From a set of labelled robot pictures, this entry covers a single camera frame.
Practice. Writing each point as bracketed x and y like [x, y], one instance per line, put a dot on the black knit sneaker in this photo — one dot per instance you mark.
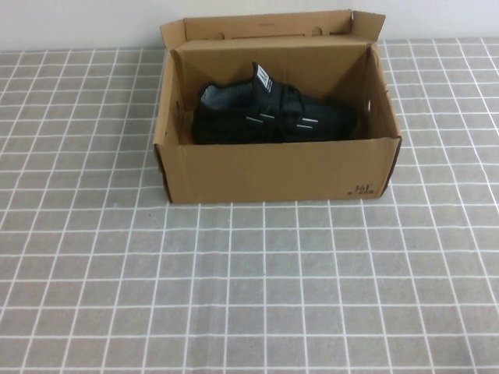
[312, 117]

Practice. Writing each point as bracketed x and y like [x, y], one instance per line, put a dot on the grey white-grid tablecloth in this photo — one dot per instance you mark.
[312, 292]

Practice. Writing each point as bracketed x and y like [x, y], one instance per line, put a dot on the brown cardboard shoe box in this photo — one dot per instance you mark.
[312, 171]

